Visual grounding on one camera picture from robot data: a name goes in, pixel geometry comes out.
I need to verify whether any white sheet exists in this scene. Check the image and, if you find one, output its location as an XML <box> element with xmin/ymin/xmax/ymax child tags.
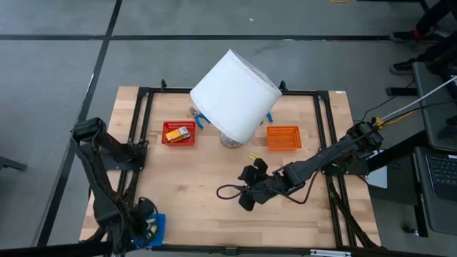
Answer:
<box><xmin>366</xmin><ymin>166</ymin><xmax>388</xmax><ymax>189</ymax></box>

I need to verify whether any white lampshade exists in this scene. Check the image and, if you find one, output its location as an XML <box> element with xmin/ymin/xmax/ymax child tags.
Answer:
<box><xmin>189</xmin><ymin>49</ymin><xmax>283</xmax><ymax>143</ymax></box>

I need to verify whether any white cable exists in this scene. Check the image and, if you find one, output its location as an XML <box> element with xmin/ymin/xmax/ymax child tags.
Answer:
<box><xmin>378</xmin><ymin>74</ymin><xmax>457</xmax><ymax>122</ymax></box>

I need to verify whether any yellow cable at arm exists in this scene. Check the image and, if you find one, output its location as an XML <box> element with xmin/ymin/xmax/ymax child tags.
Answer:
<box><xmin>371</xmin><ymin>109</ymin><xmax>418</xmax><ymax>129</ymax></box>

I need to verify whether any silver metal bracket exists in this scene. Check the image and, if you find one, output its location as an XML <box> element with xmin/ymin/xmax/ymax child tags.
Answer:
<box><xmin>309</xmin><ymin>248</ymin><xmax>353</xmax><ymax>257</ymax></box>

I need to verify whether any blue plastic basket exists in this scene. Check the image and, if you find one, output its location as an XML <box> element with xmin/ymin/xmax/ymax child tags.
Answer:
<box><xmin>134</xmin><ymin>213</ymin><xmax>167</xmax><ymax>248</ymax></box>

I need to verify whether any orange staples box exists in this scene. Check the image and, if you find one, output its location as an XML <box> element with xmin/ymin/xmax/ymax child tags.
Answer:
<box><xmin>165</xmin><ymin>129</ymin><xmax>184</xmax><ymax>143</ymax></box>

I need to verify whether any dark laptop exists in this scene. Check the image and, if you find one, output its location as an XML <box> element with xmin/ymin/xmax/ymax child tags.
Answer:
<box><xmin>424</xmin><ymin>151</ymin><xmax>457</xmax><ymax>204</ymax></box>

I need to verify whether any person's shoe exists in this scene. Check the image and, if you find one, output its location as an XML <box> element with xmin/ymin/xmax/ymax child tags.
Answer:
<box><xmin>388</xmin><ymin>30</ymin><xmax>424</xmax><ymax>43</ymax></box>
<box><xmin>389</xmin><ymin>59</ymin><xmax>417</xmax><ymax>76</ymax></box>

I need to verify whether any black looped camera cable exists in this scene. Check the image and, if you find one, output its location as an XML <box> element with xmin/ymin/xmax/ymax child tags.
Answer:
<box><xmin>216</xmin><ymin>183</ymin><xmax>253</xmax><ymax>201</ymax></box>

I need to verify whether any red plastic basket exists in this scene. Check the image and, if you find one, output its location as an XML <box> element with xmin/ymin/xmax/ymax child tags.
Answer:
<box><xmin>161</xmin><ymin>121</ymin><xmax>197</xmax><ymax>147</ymax></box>

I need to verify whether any grey furniture leg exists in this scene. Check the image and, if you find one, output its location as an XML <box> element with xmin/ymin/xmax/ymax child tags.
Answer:
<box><xmin>0</xmin><ymin>156</ymin><xmax>29</xmax><ymax>173</ymax></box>

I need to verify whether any person's leg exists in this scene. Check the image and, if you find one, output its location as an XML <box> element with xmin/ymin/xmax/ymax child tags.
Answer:
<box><xmin>416</xmin><ymin>34</ymin><xmax>457</xmax><ymax>74</ymax></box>
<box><xmin>416</xmin><ymin>0</ymin><xmax>457</xmax><ymax>35</ymax></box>

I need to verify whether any orange plastic basket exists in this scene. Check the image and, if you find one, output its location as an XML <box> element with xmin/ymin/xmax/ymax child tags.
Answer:
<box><xmin>266</xmin><ymin>125</ymin><xmax>303</xmax><ymax>151</ymax></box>

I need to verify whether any black stand foot bar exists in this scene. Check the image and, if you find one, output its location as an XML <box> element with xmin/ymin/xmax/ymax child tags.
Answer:
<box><xmin>385</xmin><ymin>86</ymin><xmax>418</xmax><ymax>97</ymax></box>

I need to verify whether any black metal table frame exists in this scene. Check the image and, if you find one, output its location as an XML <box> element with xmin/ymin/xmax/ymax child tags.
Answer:
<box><xmin>0</xmin><ymin>85</ymin><xmax>457</xmax><ymax>257</ymax></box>

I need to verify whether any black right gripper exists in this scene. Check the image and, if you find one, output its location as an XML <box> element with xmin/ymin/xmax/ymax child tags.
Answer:
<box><xmin>237</xmin><ymin>158</ymin><xmax>286</xmax><ymax>212</ymax></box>

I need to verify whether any clear glass lamp base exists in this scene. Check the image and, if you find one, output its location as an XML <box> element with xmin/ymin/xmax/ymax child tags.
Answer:
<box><xmin>219</xmin><ymin>130</ymin><xmax>246</xmax><ymax>150</ymax></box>

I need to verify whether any grey side desk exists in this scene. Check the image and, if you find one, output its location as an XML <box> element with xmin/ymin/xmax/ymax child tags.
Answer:
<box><xmin>413</xmin><ymin>61</ymin><xmax>457</xmax><ymax>236</ymax></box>

